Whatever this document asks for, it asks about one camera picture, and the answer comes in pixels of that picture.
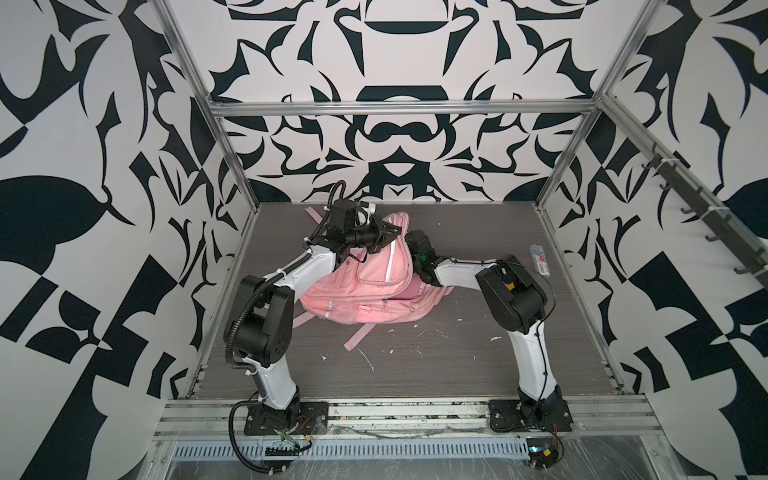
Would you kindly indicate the wall hook rack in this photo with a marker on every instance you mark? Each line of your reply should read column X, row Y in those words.
column 722, row 221

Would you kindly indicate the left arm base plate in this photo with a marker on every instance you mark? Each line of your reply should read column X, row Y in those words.
column 288, row 419

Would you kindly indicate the aluminium front rail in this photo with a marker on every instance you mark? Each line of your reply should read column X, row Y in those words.
column 390, row 417

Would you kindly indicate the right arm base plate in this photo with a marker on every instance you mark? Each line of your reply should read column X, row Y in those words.
column 510, row 415

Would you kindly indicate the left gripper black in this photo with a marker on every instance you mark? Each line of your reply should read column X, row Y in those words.
column 385, row 227

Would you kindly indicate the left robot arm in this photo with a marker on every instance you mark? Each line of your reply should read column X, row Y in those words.
column 259, row 330

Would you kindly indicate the white perforated cable duct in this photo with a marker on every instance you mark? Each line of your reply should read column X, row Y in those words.
column 360, row 449

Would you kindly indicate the pink student backpack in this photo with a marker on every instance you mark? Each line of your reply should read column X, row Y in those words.
column 382, row 289

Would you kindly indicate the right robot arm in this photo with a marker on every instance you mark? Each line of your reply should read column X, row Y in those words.
column 516, row 302

